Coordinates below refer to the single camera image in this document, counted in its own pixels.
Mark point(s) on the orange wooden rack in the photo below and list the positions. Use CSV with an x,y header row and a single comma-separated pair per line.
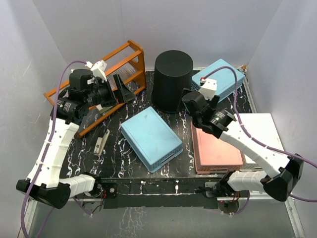
x,y
111,82

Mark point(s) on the large black plastic bin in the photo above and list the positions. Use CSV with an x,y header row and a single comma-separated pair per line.
x,y
173,72

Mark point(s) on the blue plastic basket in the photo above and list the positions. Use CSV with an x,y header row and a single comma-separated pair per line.
x,y
225,79

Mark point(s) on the white perforated plastic basket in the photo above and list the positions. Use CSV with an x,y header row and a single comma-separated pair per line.
x,y
263,128

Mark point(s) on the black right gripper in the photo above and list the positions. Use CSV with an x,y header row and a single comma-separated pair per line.
x,y
213,102

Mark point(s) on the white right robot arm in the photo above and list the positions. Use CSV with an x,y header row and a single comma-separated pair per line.
x,y
279,172

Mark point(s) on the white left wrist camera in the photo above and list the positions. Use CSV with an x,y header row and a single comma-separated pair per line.
x,y
98,70

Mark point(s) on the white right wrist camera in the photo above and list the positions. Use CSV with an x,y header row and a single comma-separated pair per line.
x,y
208,88

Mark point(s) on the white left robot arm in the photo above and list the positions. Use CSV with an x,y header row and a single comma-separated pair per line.
x,y
43,183

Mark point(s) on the black and beige stapler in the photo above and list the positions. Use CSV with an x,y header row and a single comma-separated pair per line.
x,y
101,141

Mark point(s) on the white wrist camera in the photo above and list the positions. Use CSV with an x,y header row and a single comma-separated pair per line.
x,y
208,88
98,70

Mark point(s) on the aluminium front frame rail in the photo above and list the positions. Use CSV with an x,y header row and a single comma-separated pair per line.
x,y
168,216

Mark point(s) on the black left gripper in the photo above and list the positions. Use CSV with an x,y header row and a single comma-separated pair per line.
x,y
122,92

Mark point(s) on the small beige box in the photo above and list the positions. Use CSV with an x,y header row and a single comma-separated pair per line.
x,y
103,110

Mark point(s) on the blue tray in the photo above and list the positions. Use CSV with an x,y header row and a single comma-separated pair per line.
x,y
151,138

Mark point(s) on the pink plastic basket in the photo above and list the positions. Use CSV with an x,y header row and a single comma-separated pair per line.
x,y
213,155

